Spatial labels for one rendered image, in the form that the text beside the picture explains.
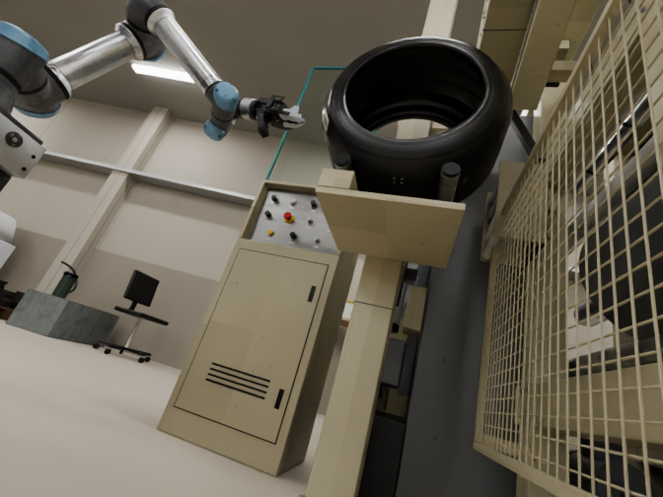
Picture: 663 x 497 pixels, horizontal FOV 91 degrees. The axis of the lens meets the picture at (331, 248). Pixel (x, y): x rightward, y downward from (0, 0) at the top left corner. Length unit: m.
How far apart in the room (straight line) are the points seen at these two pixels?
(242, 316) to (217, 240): 4.02
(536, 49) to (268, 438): 1.65
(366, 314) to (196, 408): 0.85
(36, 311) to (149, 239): 1.87
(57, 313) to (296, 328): 3.67
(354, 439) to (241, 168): 5.49
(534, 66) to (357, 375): 1.16
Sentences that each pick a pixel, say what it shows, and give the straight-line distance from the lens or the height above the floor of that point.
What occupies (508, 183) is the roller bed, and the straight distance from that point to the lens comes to 1.25.
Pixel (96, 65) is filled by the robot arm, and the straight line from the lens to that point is 1.40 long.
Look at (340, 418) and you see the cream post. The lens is 1.06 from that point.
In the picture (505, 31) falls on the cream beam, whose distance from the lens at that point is 1.53.
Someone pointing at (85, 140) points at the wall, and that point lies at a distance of 8.01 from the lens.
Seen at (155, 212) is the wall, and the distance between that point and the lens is 6.25.
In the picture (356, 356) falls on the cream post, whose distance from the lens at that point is 1.06.
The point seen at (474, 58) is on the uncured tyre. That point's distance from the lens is 1.16.
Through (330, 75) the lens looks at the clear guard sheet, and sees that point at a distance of 2.41.
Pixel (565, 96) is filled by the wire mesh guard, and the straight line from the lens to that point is 0.85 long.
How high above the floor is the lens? 0.35
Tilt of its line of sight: 22 degrees up
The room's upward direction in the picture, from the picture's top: 17 degrees clockwise
